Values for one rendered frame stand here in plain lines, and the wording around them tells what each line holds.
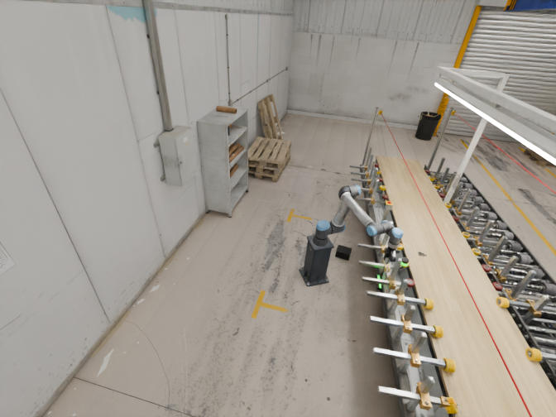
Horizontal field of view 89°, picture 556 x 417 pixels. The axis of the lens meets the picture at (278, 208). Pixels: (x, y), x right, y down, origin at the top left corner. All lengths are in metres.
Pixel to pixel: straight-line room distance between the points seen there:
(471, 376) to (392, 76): 8.67
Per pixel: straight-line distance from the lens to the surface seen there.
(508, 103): 2.39
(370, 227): 2.55
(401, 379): 2.55
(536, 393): 2.74
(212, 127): 4.13
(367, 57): 9.93
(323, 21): 9.97
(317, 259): 3.48
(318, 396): 3.08
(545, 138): 2.01
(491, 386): 2.58
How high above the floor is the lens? 2.82
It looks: 34 degrees down
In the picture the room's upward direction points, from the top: 4 degrees clockwise
